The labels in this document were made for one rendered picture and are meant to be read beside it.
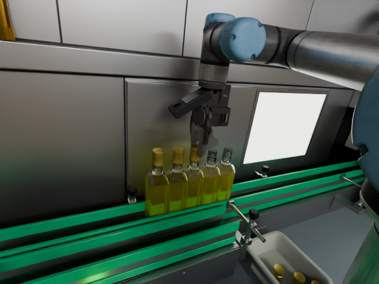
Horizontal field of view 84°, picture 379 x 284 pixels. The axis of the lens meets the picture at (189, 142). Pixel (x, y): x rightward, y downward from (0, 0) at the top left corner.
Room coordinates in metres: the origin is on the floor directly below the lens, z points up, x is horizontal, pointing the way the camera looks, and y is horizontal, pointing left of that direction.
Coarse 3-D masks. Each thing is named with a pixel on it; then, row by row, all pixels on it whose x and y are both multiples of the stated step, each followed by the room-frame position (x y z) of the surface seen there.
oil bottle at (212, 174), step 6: (204, 168) 0.58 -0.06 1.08; (210, 168) 0.57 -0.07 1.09; (216, 168) 0.58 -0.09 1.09; (204, 174) 0.57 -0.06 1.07; (210, 174) 0.56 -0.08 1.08; (216, 174) 0.57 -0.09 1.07; (204, 180) 0.56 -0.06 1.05; (210, 180) 0.56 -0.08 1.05; (216, 180) 0.57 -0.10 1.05; (204, 186) 0.56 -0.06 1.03; (210, 186) 0.56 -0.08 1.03; (216, 186) 0.57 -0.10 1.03; (204, 192) 0.56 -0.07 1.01; (210, 192) 0.57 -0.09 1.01; (216, 192) 0.58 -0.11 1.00; (204, 198) 0.56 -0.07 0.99; (210, 198) 0.57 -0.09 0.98; (204, 204) 0.56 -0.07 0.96
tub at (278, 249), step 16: (256, 240) 0.55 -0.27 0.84; (272, 240) 0.59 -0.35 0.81; (288, 240) 0.57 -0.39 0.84; (256, 256) 0.48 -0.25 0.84; (272, 256) 0.55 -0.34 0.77; (288, 256) 0.54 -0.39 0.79; (304, 256) 0.51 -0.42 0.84; (288, 272) 0.50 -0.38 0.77; (304, 272) 0.49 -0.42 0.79; (320, 272) 0.46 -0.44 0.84
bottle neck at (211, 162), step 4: (208, 152) 0.59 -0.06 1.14; (212, 152) 0.58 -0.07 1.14; (216, 152) 0.58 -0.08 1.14; (208, 156) 0.58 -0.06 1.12; (212, 156) 0.58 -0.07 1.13; (216, 156) 0.58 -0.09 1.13; (208, 160) 0.58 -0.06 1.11; (212, 160) 0.58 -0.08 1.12; (208, 164) 0.58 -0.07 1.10; (212, 164) 0.58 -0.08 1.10
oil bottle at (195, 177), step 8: (184, 168) 0.56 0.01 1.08; (200, 168) 0.56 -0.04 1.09; (192, 176) 0.53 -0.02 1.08; (200, 176) 0.55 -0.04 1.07; (192, 184) 0.53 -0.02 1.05; (200, 184) 0.55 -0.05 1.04; (192, 192) 0.54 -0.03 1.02; (200, 192) 0.55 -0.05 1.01; (192, 200) 0.54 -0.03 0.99; (200, 200) 0.55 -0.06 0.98; (184, 208) 0.53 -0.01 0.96
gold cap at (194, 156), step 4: (192, 144) 0.58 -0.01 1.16; (196, 144) 0.58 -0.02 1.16; (192, 148) 0.55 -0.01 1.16; (196, 148) 0.55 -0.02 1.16; (192, 152) 0.55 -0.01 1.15; (196, 152) 0.55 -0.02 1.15; (192, 156) 0.55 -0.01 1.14; (196, 156) 0.55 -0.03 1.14; (192, 160) 0.55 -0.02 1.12; (196, 160) 0.55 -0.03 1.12
